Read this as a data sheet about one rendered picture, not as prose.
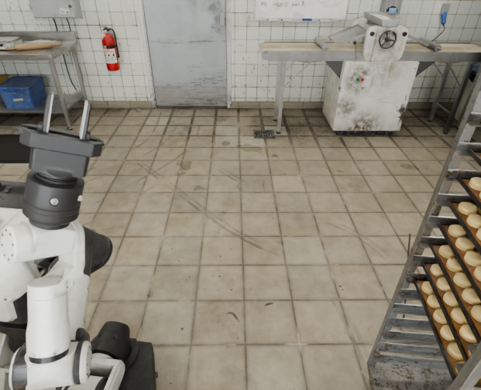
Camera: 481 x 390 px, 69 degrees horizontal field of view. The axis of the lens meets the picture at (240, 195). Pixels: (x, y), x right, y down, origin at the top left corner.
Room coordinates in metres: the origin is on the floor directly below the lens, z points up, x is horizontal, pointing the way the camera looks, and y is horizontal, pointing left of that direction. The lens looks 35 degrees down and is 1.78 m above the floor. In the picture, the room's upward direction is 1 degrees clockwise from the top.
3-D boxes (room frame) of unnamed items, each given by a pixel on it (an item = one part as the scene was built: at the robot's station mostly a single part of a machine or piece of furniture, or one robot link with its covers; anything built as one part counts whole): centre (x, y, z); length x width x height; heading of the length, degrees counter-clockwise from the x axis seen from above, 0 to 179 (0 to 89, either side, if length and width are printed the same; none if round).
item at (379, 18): (4.13, -1.47, 1.23); 0.58 x 0.19 x 0.07; 1
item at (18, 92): (4.24, 2.68, 0.36); 0.47 x 0.38 x 0.26; 3
